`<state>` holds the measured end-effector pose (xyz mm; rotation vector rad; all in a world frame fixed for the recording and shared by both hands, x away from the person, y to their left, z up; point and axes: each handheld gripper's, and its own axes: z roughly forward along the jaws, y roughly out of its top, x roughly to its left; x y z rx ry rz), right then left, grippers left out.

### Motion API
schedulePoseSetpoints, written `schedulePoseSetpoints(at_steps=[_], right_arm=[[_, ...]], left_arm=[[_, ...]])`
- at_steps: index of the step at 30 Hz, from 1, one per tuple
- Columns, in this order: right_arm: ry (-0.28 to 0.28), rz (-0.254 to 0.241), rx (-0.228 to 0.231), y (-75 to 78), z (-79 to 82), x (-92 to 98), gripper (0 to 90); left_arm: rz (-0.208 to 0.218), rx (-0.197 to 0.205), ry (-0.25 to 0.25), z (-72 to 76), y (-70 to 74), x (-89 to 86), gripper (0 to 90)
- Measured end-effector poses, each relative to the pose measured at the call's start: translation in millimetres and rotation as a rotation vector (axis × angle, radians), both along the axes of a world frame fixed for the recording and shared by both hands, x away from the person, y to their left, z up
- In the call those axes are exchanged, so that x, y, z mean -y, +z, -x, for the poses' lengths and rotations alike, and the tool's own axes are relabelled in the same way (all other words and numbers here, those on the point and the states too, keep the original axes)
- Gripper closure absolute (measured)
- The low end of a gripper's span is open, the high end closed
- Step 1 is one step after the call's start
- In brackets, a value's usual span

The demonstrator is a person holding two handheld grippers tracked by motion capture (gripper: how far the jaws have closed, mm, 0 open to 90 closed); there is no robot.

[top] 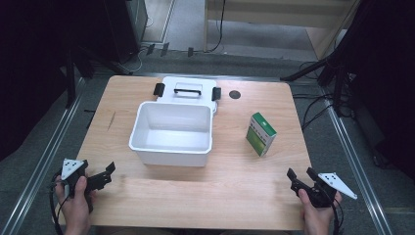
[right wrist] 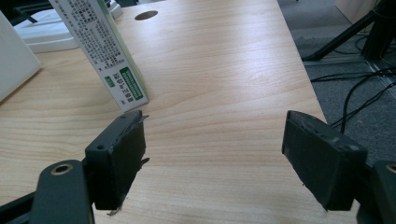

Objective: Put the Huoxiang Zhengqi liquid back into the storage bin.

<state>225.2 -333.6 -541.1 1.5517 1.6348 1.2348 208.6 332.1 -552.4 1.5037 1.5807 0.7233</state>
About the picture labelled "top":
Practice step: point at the black round table grommet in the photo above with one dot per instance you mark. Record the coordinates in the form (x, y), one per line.
(235, 94)

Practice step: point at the person's left hand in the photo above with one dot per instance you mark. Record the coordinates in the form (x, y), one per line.
(76, 209)

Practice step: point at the white plastic storage box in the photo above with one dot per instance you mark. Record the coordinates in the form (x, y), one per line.
(173, 129)

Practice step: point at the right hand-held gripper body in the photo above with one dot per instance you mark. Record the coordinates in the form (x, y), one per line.
(326, 189)

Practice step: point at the light wooden furniture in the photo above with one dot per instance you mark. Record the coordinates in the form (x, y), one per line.
(280, 14)

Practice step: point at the black cabinet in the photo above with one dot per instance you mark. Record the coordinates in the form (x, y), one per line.
(125, 26)

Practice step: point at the green and white carton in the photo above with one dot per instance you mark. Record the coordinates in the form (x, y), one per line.
(261, 135)

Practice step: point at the dark curtain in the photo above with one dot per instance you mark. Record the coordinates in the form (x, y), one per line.
(385, 81)
(32, 65)

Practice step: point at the black stand with legs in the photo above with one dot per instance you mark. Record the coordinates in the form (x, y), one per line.
(326, 70)
(94, 62)

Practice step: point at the person's right hand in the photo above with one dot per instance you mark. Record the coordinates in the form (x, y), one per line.
(318, 218)

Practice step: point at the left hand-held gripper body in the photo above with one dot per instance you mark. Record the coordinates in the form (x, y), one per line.
(75, 178)

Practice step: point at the metal floor rail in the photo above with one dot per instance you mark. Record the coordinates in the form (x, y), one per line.
(355, 169)
(42, 163)

